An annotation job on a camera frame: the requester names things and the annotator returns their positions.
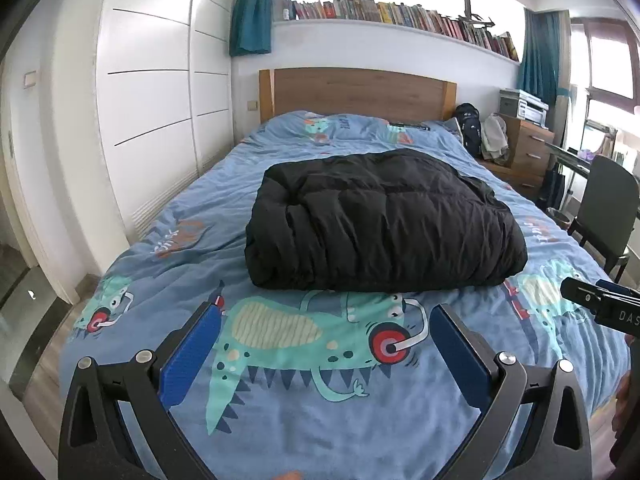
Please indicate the person's right forearm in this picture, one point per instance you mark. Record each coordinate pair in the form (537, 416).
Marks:
(627, 457)

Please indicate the black puffer jacket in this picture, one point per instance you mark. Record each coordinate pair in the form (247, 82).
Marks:
(385, 220)

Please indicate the bed with blue duvet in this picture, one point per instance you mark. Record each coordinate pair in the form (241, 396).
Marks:
(200, 195)

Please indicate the row of books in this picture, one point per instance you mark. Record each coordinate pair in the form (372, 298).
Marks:
(400, 12)

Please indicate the glass desk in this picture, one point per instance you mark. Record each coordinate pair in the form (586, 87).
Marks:
(570, 152)

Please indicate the black backpack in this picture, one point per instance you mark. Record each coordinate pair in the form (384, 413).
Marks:
(469, 127)

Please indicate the white wardrobe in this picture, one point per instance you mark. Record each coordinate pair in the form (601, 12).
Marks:
(150, 85)

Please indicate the wooden headboard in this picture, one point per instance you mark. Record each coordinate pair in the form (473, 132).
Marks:
(360, 92)

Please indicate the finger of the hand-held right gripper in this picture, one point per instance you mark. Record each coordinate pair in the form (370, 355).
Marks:
(580, 295)

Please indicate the dark blue bag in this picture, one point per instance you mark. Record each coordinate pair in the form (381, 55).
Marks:
(552, 190)

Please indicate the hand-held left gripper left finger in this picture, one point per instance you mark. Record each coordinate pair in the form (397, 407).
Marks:
(192, 355)

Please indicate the person's right hand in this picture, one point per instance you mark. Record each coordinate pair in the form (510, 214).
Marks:
(630, 402)

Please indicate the teal curtain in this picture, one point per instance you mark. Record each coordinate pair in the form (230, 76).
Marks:
(252, 10)
(540, 50)

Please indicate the beige cloth pile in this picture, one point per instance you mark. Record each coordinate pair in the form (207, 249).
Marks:
(495, 135)

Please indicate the waste bin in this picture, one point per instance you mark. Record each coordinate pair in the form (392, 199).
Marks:
(560, 217)

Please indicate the dark chair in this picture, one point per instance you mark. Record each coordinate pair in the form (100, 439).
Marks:
(605, 195)

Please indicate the wooden dresser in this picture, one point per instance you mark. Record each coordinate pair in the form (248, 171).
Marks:
(535, 150)

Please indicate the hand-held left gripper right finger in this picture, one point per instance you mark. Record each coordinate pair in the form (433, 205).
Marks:
(460, 355)

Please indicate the white printer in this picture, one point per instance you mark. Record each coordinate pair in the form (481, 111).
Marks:
(525, 105)

